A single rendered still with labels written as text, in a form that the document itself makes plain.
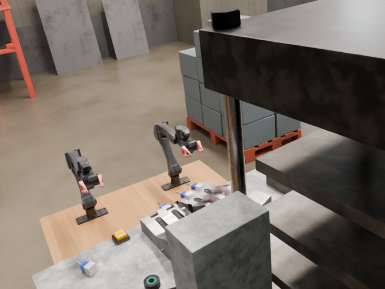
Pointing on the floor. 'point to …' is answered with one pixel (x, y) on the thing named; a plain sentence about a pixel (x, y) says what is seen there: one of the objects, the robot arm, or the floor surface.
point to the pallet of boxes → (197, 104)
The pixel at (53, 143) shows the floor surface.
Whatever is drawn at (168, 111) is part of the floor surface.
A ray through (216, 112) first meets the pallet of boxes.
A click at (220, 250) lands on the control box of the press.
